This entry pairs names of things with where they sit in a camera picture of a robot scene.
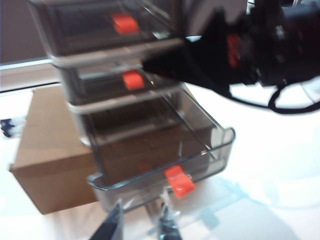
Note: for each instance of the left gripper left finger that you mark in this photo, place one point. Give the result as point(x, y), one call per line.
point(111, 222)

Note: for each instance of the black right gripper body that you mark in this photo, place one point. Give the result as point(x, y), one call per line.
point(237, 32)

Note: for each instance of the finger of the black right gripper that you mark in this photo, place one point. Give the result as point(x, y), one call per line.
point(190, 62)

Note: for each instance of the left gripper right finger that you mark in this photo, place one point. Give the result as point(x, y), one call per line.
point(168, 225)

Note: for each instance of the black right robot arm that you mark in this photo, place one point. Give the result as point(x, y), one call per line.
point(295, 37)

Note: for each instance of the brown cardboard box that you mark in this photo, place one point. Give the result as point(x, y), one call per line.
point(50, 150)

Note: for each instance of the small blue black object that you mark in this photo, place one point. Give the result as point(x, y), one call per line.
point(6, 127)

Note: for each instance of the white plastic drawer cabinet frame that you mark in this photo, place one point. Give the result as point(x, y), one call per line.
point(100, 56)

